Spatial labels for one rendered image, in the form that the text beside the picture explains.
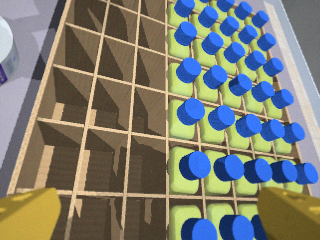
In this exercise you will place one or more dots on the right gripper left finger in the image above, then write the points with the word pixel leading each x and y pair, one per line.
pixel 30 215

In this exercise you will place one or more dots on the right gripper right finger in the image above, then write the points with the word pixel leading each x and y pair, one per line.
pixel 288 215

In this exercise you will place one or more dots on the brown cardboard carton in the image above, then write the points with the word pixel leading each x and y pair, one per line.
pixel 121 187

